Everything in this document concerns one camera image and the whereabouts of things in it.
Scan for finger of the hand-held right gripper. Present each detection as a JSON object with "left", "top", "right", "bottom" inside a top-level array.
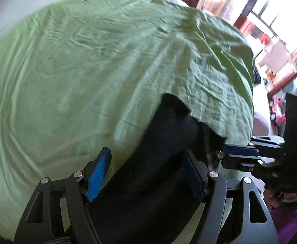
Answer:
[
  {"left": 220, "top": 155, "right": 278, "bottom": 182},
  {"left": 224, "top": 135, "right": 286, "bottom": 157}
]

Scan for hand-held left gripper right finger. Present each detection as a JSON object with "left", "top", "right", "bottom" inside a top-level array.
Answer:
[{"left": 181, "top": 148, "right": 280, "bottom": 244}]

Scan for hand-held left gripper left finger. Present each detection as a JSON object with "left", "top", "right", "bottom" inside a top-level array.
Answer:
[{"left": 14, "top": 147, "right": 112, "bottom": 244}]

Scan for black pants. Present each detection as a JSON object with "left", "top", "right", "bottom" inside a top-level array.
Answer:
[{"left": 87, "top": 93, "right": 228, "bottom": 244}]

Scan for person's right hand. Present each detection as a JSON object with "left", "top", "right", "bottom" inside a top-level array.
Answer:
[{"left": 263, "top": 187, "right": 297, "bottom": 209}]

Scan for pink toy car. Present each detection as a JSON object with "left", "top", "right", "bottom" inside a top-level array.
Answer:
[{"left": 269, "top": 96, "right": 287, "bottom": 122}]

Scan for dark cloth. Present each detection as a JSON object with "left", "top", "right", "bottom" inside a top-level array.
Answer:
[{"left": 253, "top": 56, "right": 262, "bottom": 84}]

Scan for person's purple clothing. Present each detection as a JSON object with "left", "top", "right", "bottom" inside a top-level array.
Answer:
[{"left": 269, "top": 207, "right": 297, "bottom": 244}]

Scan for green bed sheet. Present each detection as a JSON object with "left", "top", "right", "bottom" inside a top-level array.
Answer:
[{"left": 0, "top": 0, "right": 256, "bottom": 244}]

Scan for white mattress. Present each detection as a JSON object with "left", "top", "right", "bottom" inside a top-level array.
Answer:
[{"left": 0, "top": 0, "right": 118, "bottom": 58}]

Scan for black braided cable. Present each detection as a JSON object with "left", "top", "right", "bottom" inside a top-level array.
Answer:
[{"left": 43, "top": 236, "right": 74, "bottom": 244}]

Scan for dark wooden window frame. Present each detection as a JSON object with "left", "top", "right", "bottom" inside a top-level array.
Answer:
[{"left": 181, "top": 0, "right": 297, "bottom": 99}]

